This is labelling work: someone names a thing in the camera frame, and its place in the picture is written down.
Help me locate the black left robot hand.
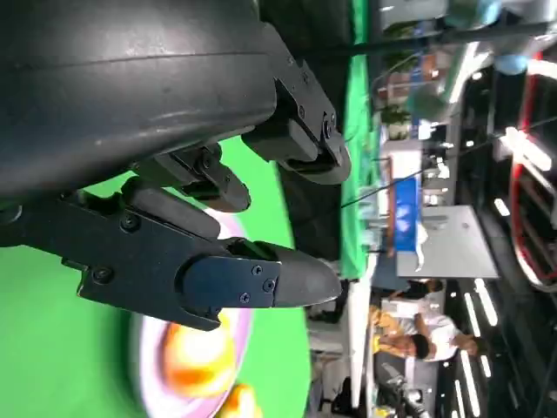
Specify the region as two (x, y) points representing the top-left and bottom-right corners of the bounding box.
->
(0, 0), (352, 332)

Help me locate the orange and white bread roll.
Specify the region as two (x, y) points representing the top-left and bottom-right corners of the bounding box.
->
(219, 382), (265, 418)
(163, 311), (237, 398)

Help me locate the green table cloth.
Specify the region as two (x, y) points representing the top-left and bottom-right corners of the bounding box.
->
(0, 134), (312, 418)
(339, 0), (385, 280)

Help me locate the lilac plate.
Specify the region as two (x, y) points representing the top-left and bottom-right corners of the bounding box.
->
(128, 207), (256, 418)

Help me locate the blue plastic bin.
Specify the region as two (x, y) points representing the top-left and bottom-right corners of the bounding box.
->
(393, 176), (422, 254)

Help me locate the white table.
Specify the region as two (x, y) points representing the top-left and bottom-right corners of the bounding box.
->
(347, 254), (379, 410)

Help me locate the person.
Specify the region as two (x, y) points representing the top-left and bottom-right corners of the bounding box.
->
(406, 311), (491, 363)
(386, 278), (446, 302)

